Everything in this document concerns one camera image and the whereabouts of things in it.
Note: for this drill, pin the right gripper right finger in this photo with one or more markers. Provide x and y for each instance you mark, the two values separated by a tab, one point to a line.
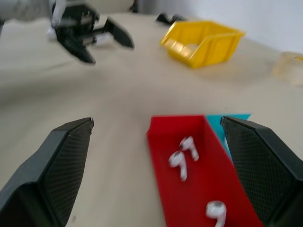
265	170

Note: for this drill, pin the clear tape roll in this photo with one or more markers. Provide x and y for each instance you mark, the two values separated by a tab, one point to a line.
288	71

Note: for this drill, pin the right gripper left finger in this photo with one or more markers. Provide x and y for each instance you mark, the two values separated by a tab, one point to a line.
47	184

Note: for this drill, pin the cyan plastic tray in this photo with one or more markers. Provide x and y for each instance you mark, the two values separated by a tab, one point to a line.
215	127

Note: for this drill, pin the white earbud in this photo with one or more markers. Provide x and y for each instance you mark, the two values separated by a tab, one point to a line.
216	209
188	143
176	159

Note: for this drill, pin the yellow plastic bin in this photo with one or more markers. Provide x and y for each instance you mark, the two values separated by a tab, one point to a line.
213	52

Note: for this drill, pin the beige table cloth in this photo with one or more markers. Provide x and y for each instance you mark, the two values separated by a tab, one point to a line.
118	94

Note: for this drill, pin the red plastic tray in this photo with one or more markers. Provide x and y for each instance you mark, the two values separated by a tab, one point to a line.
201	184

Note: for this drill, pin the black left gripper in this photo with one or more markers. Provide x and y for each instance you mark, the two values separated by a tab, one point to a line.
75	21

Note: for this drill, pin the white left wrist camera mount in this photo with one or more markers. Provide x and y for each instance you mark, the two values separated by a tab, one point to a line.
56	14

